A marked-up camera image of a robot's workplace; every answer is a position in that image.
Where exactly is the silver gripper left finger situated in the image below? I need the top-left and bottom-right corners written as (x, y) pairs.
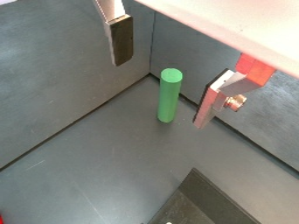
top-left (92, 0), bottom-right (133, 67)

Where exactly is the green round cylinder peg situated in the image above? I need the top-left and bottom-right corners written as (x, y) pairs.
top-left (158, 68), bottom-right (183, 123)

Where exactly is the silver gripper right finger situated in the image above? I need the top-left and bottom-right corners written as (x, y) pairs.
top-left (192, 53), bottom-right (276, 129)

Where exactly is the dark square plate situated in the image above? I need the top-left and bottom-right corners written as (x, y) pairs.
top-left (148, 168), bottom-right (262, 224)

